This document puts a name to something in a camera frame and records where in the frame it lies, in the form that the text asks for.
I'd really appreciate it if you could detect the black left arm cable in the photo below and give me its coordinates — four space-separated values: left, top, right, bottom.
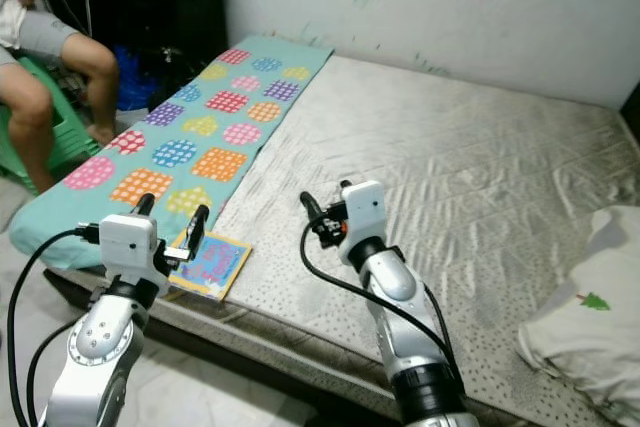
7 227 106 427

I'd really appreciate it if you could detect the person in grey shorts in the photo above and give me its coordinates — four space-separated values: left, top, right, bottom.
0 0 119 193

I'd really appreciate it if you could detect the teal blanket with colourful patches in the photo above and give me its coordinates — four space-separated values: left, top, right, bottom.
8 35 334 270

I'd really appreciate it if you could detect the green plastic stool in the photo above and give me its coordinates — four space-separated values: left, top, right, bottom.
0 55 106 188

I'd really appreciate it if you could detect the colourful children's picture book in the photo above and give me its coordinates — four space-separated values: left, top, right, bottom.
168 230 254 303

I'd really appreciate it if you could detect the black cluttered shelf unit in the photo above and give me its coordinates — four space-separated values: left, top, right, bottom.
35 0 229 108

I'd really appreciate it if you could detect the grey quilted spotted mattress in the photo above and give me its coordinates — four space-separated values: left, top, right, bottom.
45 52 640 427

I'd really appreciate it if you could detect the blue bag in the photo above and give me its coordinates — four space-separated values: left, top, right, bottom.
115 45 151 113

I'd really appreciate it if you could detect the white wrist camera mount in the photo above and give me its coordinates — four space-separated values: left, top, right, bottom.
342 180 389 263
100 212 173 293

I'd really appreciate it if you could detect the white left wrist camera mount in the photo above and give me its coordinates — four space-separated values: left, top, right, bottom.
100 212 173 293

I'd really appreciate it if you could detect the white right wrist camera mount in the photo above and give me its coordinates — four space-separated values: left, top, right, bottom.
342 180 389 263

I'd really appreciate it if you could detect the white pillow with green tree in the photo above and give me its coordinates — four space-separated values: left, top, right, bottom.
518 205 640 427

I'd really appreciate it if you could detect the black tufted headboard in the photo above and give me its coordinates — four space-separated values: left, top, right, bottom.
618 82 640 143

